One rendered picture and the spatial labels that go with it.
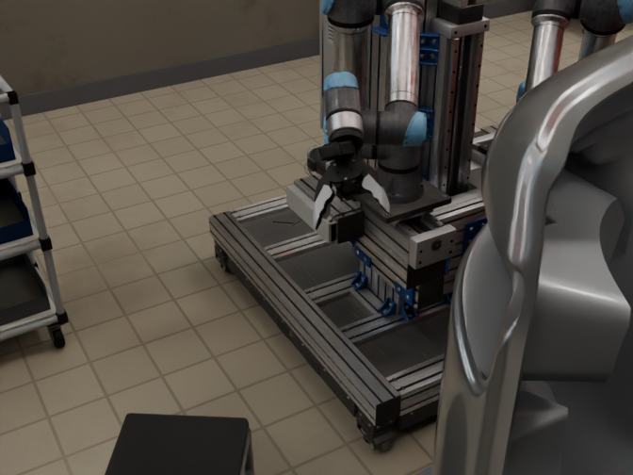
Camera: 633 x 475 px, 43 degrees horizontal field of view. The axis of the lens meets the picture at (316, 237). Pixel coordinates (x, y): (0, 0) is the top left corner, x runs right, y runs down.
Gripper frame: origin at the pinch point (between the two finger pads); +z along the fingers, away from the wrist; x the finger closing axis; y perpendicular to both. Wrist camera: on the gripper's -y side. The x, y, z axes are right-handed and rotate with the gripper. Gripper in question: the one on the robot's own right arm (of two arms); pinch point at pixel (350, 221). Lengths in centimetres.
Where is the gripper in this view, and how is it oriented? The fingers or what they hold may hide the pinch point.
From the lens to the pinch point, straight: 157.4
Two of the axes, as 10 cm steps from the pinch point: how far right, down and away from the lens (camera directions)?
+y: 3.4, 4.0, 8.5
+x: -9.4, 2.0, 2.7
